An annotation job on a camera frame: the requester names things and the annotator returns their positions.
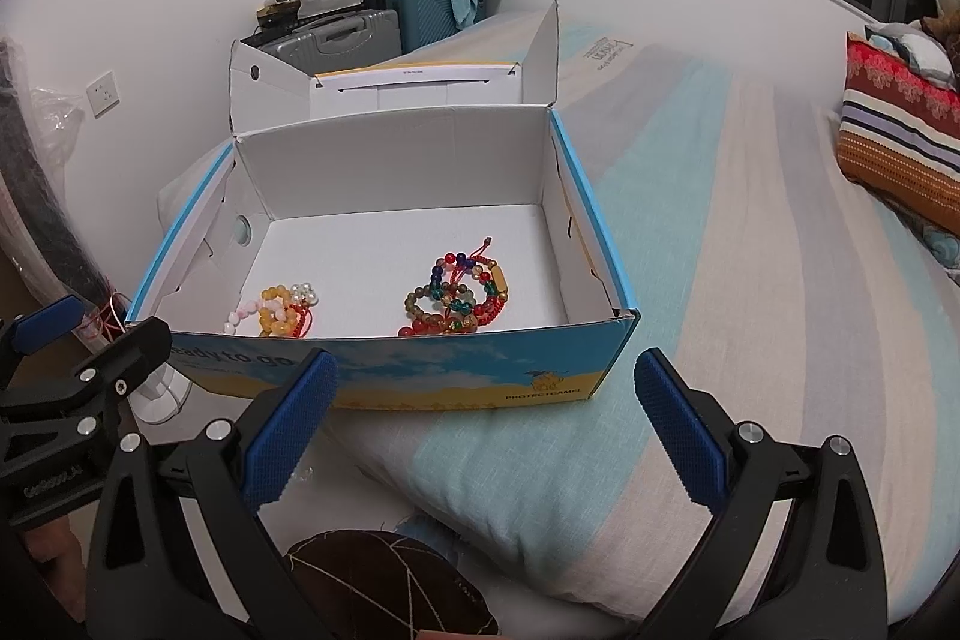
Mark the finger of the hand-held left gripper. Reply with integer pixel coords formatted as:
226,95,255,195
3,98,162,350
0,293,86,386
0,316,173,442

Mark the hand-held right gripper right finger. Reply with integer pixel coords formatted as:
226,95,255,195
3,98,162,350
634,346,892,640

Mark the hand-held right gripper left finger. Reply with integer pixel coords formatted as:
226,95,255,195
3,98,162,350
85,346,340,640

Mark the pink bead bracelet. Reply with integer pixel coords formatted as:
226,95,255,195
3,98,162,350
223,299,263,335

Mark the yellow bead bracelet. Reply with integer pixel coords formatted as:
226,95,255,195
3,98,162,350
257,286,310,338

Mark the red bead bracelet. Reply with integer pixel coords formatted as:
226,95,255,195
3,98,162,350
396,316,481,339

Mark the brown wooden bead bracelet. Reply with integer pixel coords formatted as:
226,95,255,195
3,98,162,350
403,283,454,332

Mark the multicolour glass bead bracelet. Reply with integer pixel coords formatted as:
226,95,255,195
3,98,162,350
429,248,497,316

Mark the blue and white shoebox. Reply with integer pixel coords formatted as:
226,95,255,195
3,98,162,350
124,0,642,412

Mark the red braided bracelet gold charm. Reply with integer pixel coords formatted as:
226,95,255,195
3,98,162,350
446,236,512,335

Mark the person's left forearm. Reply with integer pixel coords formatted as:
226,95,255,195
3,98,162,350
13,520,85,566

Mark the white plastic device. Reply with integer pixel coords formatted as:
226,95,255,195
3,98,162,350
126,361,193,425

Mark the dark roll in plastic wrap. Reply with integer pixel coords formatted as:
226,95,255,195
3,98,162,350
0,36,117,319

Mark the dark brown patterned cushion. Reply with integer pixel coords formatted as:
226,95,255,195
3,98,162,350
281,529,500,640

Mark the brown striped pillow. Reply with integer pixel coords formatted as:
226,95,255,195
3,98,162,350
835,31,960,236

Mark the grey suitcase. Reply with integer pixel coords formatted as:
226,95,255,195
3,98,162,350
240,8,403,65

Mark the teal suitcase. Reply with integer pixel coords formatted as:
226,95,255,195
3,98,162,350
381,0,502,58

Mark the floral pillow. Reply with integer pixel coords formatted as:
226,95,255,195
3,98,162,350
862,14,960,90

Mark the white wall socket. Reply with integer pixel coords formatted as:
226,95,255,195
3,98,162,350
85,71,122,119

